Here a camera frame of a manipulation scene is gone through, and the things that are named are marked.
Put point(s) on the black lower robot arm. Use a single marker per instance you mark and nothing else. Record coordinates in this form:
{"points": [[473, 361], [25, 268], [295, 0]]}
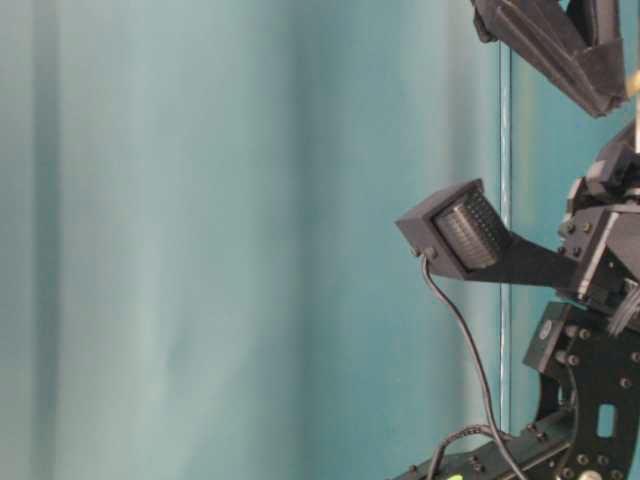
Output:
{"points": [[586, 346]]}

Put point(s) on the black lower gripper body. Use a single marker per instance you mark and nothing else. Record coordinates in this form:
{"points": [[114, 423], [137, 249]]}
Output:
{"points": [[600, 232]]}

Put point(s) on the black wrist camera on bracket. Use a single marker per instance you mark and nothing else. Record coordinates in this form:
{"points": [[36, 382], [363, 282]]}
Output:
{"points": [[463, 237]]}

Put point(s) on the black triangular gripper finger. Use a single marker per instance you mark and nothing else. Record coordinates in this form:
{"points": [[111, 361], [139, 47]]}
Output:
{"points": [[578, 48]]}

